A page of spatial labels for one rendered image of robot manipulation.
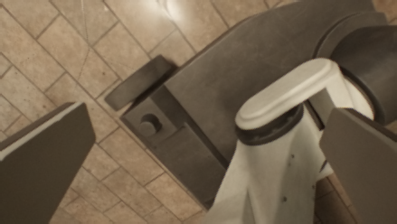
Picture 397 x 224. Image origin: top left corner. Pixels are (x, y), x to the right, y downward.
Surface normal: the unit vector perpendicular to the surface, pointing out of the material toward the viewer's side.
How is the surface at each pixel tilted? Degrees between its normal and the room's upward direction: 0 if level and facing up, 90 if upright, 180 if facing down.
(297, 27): 0
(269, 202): 90
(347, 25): 0
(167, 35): 0
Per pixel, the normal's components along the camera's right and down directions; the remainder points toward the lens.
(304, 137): 0.55, -0.11
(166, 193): 0.00, 0.37
